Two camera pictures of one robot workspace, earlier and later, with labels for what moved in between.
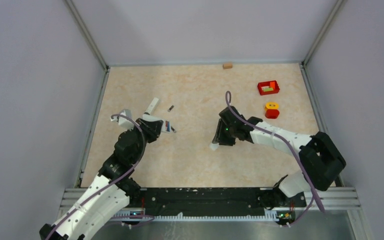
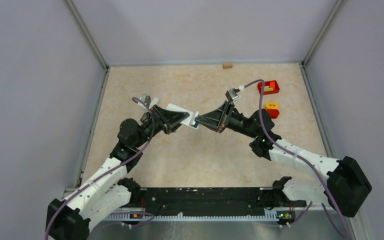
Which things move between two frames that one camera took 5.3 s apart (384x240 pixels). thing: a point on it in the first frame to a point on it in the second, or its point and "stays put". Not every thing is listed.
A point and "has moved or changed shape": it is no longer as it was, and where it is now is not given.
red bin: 272,84 stays put
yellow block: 271,105 stays put
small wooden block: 227,66 stays put
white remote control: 166,126 has moved or changed shape
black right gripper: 219,137 to 218,120
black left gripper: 152,128 to 174,118
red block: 272,113 stays put
